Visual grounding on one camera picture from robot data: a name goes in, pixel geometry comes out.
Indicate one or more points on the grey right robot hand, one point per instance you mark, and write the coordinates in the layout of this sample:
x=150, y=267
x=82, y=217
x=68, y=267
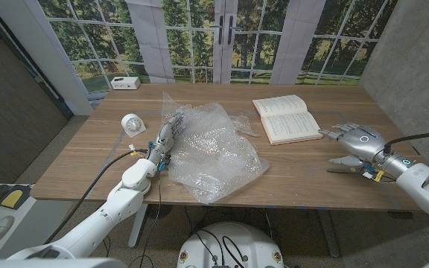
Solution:
x=361, y=143

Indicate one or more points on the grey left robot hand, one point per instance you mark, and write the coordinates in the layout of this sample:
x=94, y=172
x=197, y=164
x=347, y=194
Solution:
x=168, y=137

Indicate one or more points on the large clear bubble wrap sheet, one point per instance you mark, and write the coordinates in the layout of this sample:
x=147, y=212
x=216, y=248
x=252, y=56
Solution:
x=207, y=152

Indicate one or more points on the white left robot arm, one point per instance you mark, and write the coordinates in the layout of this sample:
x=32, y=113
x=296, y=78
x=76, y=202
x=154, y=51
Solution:
x=136, y=176

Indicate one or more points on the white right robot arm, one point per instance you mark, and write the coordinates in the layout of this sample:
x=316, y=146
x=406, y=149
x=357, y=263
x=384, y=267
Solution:
x=419, y=182

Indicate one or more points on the open paperback book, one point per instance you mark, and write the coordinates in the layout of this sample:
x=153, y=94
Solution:
x=289, y=119

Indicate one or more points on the small clear bubble wrap piece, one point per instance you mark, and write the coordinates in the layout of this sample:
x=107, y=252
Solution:
x=245, y=124

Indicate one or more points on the white round kitchen timer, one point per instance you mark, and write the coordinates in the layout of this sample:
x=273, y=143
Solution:
x=132, y=126

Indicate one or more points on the white power socket box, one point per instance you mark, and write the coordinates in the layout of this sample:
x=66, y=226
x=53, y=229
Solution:
x=125, y=82

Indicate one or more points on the white table leg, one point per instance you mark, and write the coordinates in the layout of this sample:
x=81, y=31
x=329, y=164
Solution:
x=138, y=223

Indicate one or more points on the grey table leg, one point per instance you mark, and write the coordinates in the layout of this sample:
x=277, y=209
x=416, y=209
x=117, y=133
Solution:
x=328, y=231

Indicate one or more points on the printed forest window backdrop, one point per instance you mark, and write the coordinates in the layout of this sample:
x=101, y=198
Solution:
x=99, y=37

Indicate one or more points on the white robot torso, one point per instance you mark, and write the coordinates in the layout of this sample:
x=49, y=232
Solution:
x=233, y=245

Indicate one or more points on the white floor mat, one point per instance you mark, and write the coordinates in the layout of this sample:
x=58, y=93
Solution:
x=22, y=212

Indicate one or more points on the dark brown door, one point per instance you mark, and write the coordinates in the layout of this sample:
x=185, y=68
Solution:
x=6, y=111

